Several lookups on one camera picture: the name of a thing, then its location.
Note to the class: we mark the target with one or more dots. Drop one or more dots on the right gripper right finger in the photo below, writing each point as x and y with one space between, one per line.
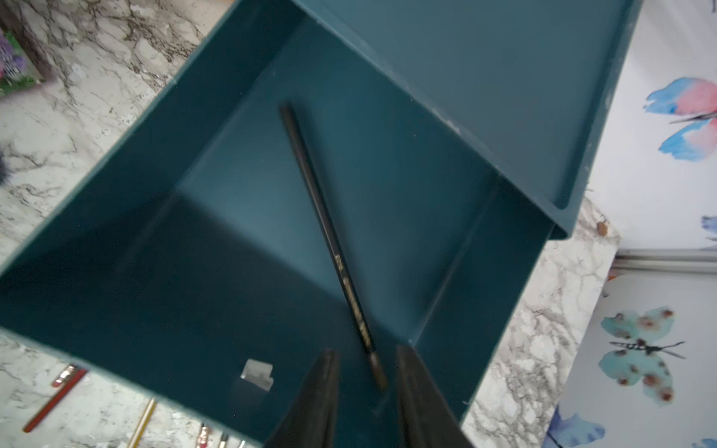
425 419

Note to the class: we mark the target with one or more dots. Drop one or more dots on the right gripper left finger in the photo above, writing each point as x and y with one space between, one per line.
311 421

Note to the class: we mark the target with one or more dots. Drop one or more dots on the black pencil vertical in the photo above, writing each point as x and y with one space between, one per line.
302 156

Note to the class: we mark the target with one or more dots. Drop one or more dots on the teal drawer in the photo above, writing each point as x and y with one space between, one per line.
191 262

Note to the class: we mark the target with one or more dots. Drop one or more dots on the teal drawer cabinet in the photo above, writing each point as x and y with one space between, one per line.
527 85

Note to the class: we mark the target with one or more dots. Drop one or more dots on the red pencil long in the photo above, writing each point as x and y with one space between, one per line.
202 439

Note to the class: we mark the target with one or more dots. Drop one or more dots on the red pencil diagonal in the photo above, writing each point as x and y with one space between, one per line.
53 402
64 376

